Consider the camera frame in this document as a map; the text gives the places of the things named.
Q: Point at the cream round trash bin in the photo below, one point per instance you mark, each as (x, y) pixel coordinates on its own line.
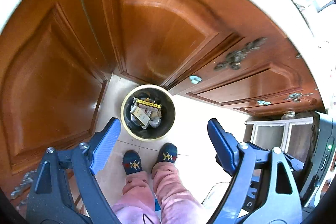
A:
(148, 112)

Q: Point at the left blue patterned slipper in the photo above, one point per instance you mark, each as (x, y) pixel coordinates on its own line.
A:
(131, 162)

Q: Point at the white shelf unit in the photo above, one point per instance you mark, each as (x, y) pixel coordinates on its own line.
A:
(293, 136)

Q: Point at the right pink trouser leg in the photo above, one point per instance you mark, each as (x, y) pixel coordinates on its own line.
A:
(177, 204)

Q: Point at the wooden corner cabinet door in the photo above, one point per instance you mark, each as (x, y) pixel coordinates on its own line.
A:
(53, 75)

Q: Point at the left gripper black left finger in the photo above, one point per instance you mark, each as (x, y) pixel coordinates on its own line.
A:
(50, 199)

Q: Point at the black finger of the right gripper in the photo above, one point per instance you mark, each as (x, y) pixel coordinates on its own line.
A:
(263, 154)

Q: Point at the wooden drawer front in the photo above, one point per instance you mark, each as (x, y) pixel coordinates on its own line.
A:
(270, 74)

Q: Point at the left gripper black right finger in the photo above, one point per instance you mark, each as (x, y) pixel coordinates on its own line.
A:
(265, 195)

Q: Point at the ornate metal cabinet handle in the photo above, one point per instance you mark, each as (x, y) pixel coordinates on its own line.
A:
(233, 59)

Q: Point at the pink trouser leg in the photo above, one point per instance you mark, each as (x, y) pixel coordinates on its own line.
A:
(137, 202)
(177, 204)

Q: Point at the right blue patterned slipper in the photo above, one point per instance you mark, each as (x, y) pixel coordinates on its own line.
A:
(166, 158)

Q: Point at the left pink trouser leg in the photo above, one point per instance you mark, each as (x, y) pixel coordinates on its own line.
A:
(137, 202)

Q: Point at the blue patterned slipper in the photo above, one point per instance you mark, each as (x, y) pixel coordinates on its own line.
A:
(166, 158)
(131, 162)

